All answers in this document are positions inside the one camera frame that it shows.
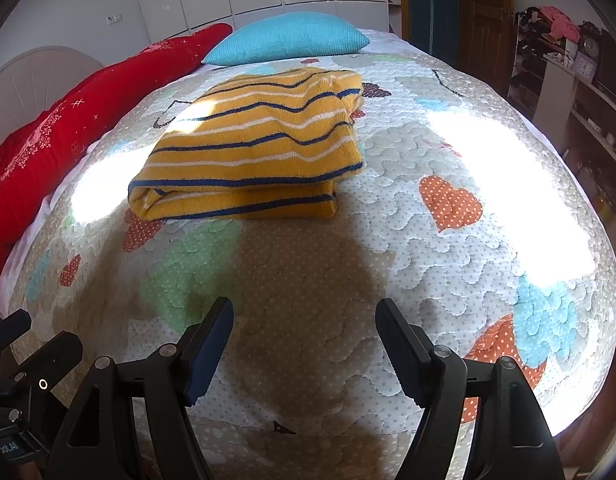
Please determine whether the heart patterned quilt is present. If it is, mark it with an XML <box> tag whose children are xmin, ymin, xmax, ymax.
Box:
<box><xmin>8</xmin><ymin>27</ymin><xmax>616</xmax><ymax>480</ymax></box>

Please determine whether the teal knitted pillow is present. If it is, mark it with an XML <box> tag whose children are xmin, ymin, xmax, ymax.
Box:
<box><xmin>202</xmin><ymin>11</ymin><xmax>371</xmax><ymax>67</ymax></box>

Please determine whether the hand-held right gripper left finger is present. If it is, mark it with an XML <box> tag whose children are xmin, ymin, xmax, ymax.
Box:
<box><xmin>48</xmin><ymin>296</ymin><xmax>235</xmax><ymax>480</ymax></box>

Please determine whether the dark teal curtain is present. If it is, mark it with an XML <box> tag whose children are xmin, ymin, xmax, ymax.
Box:
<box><xmin>404</xmin><ymin>0</ymin><xmax>461</xmax><ymax>70</ymax></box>

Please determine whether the round table clock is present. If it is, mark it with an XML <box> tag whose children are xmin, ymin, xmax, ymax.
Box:
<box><xmin>580</xmin><ymin>22</ymin><xmax>604</xmax><ymax>60</ymax></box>

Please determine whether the cluttered shelf unit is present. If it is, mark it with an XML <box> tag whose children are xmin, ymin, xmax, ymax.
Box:
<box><xmin>507</xmin><ymin>7</ymin><xmax>616</xmax><ymax>228</ymax></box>

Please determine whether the small blue clock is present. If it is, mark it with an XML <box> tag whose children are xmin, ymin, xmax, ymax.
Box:
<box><xmin>573</xmin><ymin>55</ymin><xmax>598</xmax><ymax>80</ymax></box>

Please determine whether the white headboard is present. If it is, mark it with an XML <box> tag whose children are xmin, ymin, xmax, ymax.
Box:
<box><xmin>0</xmin><ymin>46</ymin><xmax>107</xmax><ymax>155</ymax></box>

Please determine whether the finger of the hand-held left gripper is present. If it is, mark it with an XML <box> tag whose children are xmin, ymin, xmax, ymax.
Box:
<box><xmin>0</xmin><ymin>331</ymin><xmax>84</xmax><ymax>401</ymax></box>
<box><xmin>0</xmin><ymin>309</ymin><xmax>33</xmax><ymax>353</ymax></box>

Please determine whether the yellow striped sweater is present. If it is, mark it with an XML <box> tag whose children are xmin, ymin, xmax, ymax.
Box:
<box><xmin>128</xmin><ymin>66</ymin><xmax>366</xmax><ymax>222</ymax></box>

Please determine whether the red embroidered pillow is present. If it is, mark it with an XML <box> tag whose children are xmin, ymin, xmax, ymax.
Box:
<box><xmin>0</xmin><ymin>22</ymin><xmax>233</xmax><ymax>303</ymax></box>

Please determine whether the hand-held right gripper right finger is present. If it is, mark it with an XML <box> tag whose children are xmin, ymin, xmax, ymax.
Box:
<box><xmin>375</xmin><ymin>298</ymin><xmax>564</xmax><ymax>480</ymax></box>

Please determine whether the pink cloth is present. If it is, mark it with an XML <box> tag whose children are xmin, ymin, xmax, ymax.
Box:
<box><xmin>538</xmin><ymin>6</ymin><xmax>582</xmax><ymax>45</ymax></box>

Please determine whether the wooden door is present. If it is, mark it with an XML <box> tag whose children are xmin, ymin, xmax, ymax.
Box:
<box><xmin>458</xmin><ymin>0</ymin><xmax>515</xmax><ymax>97</ymax></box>

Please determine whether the white bed sheet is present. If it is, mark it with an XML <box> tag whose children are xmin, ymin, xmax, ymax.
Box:
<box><xmin>0</xmin><ymin>57</ymin><xmax>213</xmax><ymax>311</ymax></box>

